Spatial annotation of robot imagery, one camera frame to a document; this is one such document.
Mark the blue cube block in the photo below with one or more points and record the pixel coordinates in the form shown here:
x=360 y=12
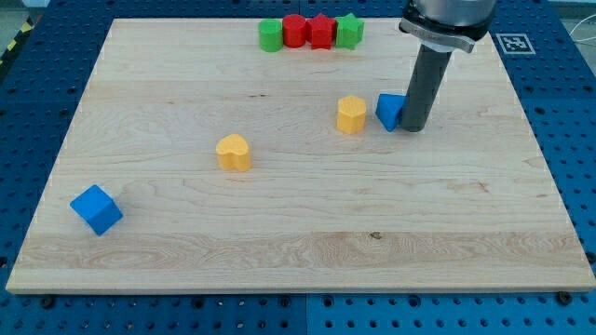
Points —
x=97 y=208

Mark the blue triangle block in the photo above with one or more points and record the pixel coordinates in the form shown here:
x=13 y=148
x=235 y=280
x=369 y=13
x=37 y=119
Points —
x=388 y=110

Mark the red star block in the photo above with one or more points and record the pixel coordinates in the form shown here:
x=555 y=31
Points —
x=320 y=31

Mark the yellow black hazard tape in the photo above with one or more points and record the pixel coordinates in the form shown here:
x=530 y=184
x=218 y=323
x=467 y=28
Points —
x=17 y=43

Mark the white fiducial marker tag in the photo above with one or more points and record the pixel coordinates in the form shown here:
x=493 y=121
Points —
x=515 y=44

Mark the red cylinder block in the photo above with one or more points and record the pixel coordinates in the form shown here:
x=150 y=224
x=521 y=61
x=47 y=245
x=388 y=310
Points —
x=294 y=30

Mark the green star block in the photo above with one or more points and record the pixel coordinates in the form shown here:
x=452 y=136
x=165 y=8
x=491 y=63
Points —
x=349 y=31

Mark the light wooden board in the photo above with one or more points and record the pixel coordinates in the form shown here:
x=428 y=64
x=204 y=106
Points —
x=466 y=205

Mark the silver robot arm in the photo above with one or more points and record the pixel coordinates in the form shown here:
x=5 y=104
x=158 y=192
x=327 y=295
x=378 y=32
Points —
x=442 y=26

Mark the yellow heart block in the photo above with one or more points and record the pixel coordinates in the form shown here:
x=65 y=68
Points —
x=234 y=153

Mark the green cylinder block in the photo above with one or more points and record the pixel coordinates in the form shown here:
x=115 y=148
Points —
x=270 y=35

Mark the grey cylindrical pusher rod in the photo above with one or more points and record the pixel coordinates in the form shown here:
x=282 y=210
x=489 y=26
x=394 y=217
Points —
x=423 y=88

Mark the yellow hexagon block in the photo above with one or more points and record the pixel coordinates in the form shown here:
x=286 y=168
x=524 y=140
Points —
x=351 y=114

